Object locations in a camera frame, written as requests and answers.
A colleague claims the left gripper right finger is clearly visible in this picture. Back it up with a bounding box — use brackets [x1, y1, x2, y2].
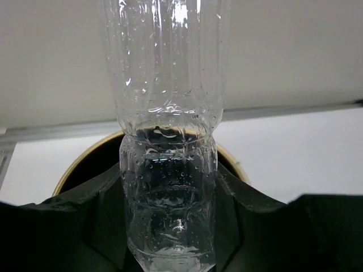
[214, 167, 362, 271]

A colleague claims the large clear crushed bottle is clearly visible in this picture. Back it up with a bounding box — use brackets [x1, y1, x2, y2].
[98, 1, 231, 271]

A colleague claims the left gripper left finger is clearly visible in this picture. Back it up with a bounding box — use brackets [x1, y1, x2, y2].
[1, 166, 126, 271]

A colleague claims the dark cylindrical bin gold rim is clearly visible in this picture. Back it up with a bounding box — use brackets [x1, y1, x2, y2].
[52, 131, 250, 196]

